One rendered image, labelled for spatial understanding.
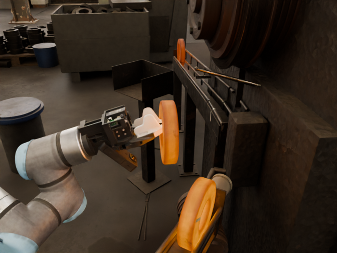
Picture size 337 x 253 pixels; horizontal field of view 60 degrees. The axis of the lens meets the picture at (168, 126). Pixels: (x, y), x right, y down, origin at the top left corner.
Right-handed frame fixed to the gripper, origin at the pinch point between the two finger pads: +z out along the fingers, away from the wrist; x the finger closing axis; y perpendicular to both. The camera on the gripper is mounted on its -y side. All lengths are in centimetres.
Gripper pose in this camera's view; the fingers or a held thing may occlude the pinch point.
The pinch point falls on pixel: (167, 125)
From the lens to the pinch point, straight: 71.0
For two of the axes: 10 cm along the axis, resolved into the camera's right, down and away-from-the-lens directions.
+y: -2.8, -8.2, -5.1
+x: -1.1, -5.0, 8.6
